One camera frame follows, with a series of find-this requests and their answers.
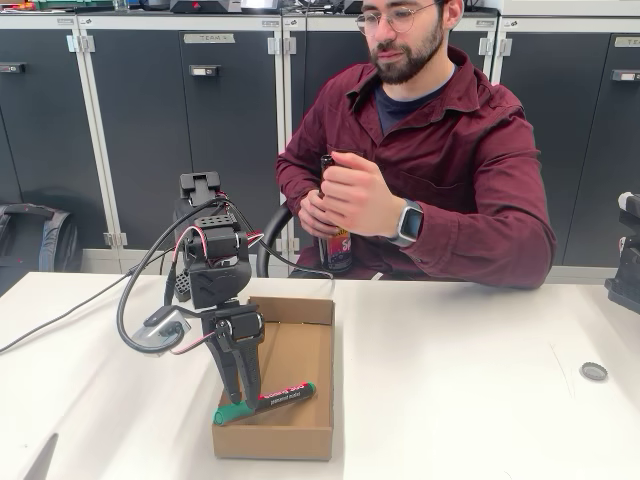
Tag green edding permanent marker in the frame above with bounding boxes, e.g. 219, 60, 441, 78
211, 381, 317, 426

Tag dark glass beer bottle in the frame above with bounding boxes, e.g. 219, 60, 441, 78
317, 154, 356, 274

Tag person's right forearm maroon sleeve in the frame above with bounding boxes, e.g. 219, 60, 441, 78
275, 149, 326, 206

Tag person's left forearm maroon sleeve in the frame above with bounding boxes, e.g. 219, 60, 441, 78
399, 197, 557, 290

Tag person's right hand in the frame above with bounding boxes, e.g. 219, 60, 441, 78
298, 189, 335, 238

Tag person's left hand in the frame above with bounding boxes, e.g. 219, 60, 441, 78
319, 150, 409, 240

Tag open brown cardboard box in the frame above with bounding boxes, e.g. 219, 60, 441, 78
211, 295, 335, 461

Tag grey smartwatch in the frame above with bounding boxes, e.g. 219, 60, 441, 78
387, 198, 425, 249

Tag grey flat object corner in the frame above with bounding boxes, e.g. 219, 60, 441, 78
22, 432, 60, 480

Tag grey black backpack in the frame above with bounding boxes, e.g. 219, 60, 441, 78
0, 202, 84, 296

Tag bearded man in maroon shirt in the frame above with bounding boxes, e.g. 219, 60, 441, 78
275, 0, 557, 290

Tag black case with red mark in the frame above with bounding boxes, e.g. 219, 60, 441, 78
169, 0, 242, 14

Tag silver bottle cap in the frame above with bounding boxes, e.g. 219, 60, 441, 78
579, 361, 609, 383

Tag green flat box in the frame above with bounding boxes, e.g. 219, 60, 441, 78
34, 0, 115, 11

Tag black device with white knob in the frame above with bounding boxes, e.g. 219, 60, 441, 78
603, 192, 640, 316

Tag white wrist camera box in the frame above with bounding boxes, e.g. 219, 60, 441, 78
133, 314, 193, 355

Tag thick black camera cable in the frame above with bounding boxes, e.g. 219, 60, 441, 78
117, 199, 336, 354

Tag thin black power cable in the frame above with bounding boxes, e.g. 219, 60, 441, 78
0, 269, 136, 354

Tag round wire-rimmed glasses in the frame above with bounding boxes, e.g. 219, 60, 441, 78
354, 2, 439, 37

